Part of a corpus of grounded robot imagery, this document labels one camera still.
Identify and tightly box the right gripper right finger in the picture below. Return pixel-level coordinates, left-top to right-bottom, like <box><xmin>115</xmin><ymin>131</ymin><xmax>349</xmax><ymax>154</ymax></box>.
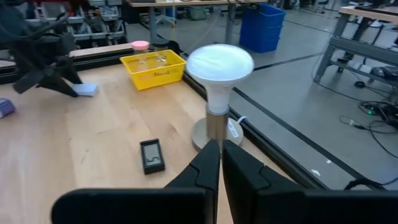
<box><xmin>222</xmin><ymin>139</ymin><xmax>398</xmax><ymax>224</ymax></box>

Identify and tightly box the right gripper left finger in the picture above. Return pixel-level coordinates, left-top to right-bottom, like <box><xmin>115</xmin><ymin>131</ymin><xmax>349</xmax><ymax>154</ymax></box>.
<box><xmin>51</xmin><ymin>139</ymin><xmax>221</xmax><ymax>224</ymax></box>

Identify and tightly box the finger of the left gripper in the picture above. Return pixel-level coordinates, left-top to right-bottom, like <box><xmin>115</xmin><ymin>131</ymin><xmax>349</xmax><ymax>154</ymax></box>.
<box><xmin>60</xmin><ymin>60</ymin><xmax>83</xmax><ymax>85</ymax></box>
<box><xmin>37</xmin><ymin>73</ymin><xmax>78</xmax><ymax>98</ymax></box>

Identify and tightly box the light blue USB wall charger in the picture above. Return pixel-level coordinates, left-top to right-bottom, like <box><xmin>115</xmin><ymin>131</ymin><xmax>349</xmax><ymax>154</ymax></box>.
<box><xmin>72</xmin><ymin>82</ymin><xmax>100</xmax><ymax>97</ymax></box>

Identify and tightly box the pink cap hourglass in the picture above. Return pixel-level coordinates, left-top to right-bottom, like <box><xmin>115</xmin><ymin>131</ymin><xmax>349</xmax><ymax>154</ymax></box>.
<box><xmin>130</xmin><ymin>40</ymin><xmax>150</xmax><ymax>63</ymax></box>

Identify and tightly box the white sand hourglass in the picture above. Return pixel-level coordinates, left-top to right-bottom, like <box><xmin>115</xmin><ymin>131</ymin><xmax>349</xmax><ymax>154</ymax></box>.
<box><xmin>152</xmin><ymin>39</ymin><xmax>171</xmax><ymax>63</ymax></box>

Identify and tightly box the small black digital display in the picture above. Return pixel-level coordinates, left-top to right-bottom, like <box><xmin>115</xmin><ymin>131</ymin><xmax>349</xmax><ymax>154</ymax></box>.
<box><xmin>139</xmin><ymin>138</ymin><xmax>166</xmax><ymax>175</ymax></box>

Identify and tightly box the yellow plastic basket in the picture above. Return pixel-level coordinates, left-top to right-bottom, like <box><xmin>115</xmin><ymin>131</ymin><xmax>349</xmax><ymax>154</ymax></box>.
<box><xmin>119</xmin><ymin>49</ymin><xmax>187</xmax><ymax>91</ymax></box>

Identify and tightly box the white bulb table lamp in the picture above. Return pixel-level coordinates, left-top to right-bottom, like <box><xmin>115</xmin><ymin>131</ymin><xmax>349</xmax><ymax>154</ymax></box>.
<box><xmin>185</xmin><ymin>43</ymin><xmax>255</xmax><ymax>153</ymax></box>

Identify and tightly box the grey metal workbench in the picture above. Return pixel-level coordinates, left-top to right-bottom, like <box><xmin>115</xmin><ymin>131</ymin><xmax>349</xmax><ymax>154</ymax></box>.
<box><xmin>313</xmin><ymin>4</ymin><xmax>398</xmax><ymax>85</ymax></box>

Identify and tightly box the blue plastic bin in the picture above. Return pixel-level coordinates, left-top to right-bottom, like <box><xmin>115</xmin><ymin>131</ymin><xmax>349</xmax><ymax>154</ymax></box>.
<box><xmin>238</xmin><ymin>2</ymin><xmax>287</xmax><ymax>54</ymax></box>

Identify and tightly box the purple USB wall charger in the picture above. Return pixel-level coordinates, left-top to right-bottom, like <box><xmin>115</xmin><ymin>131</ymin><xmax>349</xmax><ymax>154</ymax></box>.
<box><xmin>0</xmin><ymin>98</ymin><xmax>16</xmax><ymax>119</ymax></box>

